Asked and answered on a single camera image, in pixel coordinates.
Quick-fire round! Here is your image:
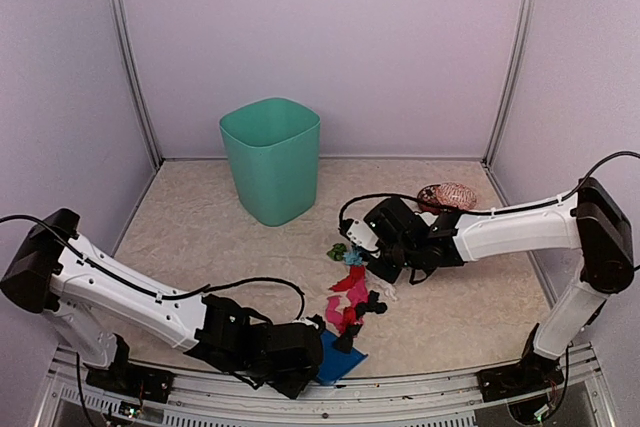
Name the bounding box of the blue dustpan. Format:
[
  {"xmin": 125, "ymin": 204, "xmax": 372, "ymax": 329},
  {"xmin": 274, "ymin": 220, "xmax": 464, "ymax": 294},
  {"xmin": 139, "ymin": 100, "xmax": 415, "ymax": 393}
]
[{"xmin": 315, "ymin": 331, "xmax": 368, "ymax": 386}]

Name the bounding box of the teal plastic waste bin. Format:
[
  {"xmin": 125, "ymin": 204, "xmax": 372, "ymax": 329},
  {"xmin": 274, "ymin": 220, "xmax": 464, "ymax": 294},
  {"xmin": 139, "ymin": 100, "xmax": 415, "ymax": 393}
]
[{"xmin": 219, "ymin": 98, "xmax": 321, "ymax": 227}]

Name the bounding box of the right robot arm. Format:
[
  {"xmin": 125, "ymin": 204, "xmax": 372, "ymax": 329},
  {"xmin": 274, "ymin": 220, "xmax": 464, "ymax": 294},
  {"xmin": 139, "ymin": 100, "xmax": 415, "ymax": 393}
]
[{"xmin": 342, "ymin": 173, "xmax": 637, "ymax": 395}]

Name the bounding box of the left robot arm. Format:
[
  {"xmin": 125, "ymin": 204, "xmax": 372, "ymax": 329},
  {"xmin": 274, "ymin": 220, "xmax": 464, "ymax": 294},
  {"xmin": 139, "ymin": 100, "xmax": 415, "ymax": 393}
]
[{"xmin": 1, "ymin": 208, "xmax": 324, "ymax": 399}]

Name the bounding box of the red paper scrap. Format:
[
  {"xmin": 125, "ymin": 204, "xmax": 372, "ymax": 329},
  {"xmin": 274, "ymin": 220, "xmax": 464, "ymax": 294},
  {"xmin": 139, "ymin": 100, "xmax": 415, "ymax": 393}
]
[{"xmin": 330, "ymin": 265, "xmax": 366, "ymax": 292}]

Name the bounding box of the light blue paper scrap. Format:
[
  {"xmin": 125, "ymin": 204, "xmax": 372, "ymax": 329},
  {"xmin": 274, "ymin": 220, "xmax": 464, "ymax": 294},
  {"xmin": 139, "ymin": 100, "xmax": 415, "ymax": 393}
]
[{"xmin": 343, "ymin": 249, "xmax": 364, "ymax": 266}]

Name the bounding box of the black scrap front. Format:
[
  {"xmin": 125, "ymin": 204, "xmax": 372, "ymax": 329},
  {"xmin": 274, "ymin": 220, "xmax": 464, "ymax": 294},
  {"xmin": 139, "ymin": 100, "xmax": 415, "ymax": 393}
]
[{"xmin": 332, "ymin": 324, "xmax": 362, "ymax": 354}]

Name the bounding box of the red patterned bowl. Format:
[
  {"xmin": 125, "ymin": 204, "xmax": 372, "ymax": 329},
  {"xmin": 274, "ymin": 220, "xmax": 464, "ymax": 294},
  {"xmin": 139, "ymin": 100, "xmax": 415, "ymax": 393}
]
[{"xmin": 417, "ymin": 182, "xmax": 477, "ymax": 215}]

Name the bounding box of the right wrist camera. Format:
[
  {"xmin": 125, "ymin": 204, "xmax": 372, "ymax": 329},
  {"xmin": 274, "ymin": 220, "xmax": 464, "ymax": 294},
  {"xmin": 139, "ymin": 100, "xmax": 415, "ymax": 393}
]
[{"xmin": 347, "ymin": 220, "xmax": 379, "ymax": 253}]

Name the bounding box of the front aluminium rail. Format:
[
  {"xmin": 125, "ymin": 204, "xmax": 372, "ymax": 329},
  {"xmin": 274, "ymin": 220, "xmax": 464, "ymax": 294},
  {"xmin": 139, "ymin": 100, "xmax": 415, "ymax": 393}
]
[{"xmin": 36, "ymin": 357, "xmax": 614, "ymax": 426}]

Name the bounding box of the right aluminium frame post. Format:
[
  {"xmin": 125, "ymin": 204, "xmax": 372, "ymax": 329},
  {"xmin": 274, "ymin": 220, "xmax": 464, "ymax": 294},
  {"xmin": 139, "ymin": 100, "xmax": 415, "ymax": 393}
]
[{"xmin": 483, "ymin": 0, "xmax": 535, "ymax": 170}]

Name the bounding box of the aluminium frame post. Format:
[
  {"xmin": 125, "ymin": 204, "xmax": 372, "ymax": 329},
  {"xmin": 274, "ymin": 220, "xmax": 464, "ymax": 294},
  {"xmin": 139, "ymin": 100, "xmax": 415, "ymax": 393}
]
[
  {"xmin": 109, "ymin": 0, "xmax": 164, "ymax": 171},
  {"xmin": 483, "ymin": 0, "xmax": 535, "ymax": 170}
]

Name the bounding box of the left aluminium frame post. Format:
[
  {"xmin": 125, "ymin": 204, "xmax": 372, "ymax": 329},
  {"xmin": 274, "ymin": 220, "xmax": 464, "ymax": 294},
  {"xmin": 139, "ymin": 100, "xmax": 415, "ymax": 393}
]
[{"xmin": 109, "ymin": 0, "xmax": 164, "ymax": 171}]

